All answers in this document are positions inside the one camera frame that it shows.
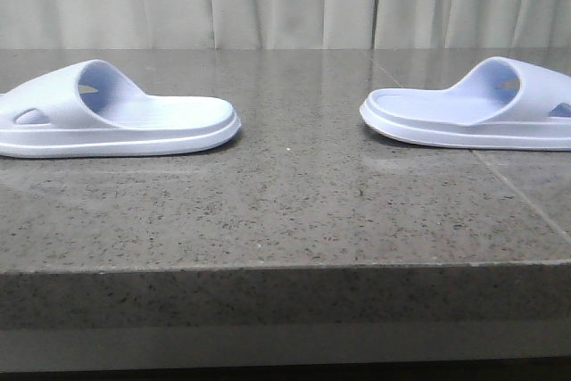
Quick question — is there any light blue slipper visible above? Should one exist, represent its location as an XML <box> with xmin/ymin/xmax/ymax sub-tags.
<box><xmin>360</xmin><ymin>56</ymin><xmax>570</xmax><ymax>151</ymax></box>
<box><xmin>1</xmin><ymin>60</ymin><xmax>241</xmax><ymax>158</ymax></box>

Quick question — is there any beige pleated curtain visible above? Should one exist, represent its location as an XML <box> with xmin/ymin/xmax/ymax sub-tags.
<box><xmin>1</xmin><ymin>0</ymin><xmax>570</xmax><ymax>49</ymax></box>

